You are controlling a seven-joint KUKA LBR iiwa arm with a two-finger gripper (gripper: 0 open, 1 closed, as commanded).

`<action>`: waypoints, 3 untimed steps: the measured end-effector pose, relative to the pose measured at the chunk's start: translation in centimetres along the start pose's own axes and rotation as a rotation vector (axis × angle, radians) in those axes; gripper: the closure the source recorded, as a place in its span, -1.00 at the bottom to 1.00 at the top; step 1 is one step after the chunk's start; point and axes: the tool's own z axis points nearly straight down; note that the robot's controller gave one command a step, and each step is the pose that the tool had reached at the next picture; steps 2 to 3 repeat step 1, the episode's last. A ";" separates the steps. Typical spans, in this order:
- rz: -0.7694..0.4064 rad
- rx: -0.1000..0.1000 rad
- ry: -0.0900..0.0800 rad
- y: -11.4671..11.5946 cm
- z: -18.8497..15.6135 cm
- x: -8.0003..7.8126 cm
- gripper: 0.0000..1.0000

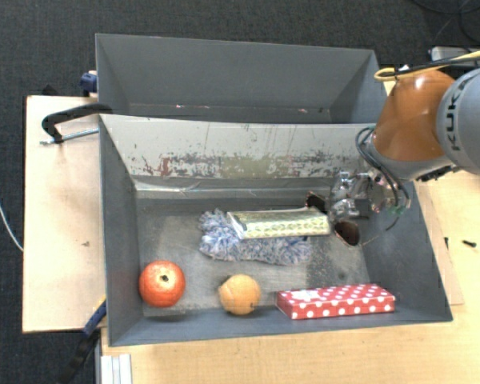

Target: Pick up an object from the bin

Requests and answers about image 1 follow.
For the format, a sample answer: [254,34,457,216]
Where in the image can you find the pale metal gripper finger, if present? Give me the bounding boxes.
[328,198,362,220]
[330,171,360,194]

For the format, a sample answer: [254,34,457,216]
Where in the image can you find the dark brown sunglasses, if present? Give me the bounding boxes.
[305,191,385,248]

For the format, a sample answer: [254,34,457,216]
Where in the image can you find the green patterned box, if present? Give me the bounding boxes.
[226,207,331,240]

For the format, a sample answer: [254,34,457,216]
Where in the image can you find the red white-dotted box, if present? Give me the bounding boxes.
[275,282,396,320]

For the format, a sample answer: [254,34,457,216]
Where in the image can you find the blue and white fluffy cloth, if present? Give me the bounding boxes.
[198,209,314,266]

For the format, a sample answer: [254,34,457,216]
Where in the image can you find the orange fruit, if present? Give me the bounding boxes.
[218,274,262,316]

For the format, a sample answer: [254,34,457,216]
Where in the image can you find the grey metal bin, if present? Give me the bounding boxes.
[94,33,454,347]

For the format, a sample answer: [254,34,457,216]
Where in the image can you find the red apple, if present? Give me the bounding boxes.
[138,260,186,309]

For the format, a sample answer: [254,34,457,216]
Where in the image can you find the pale wood flat board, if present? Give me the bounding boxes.
[22,95,107,334]

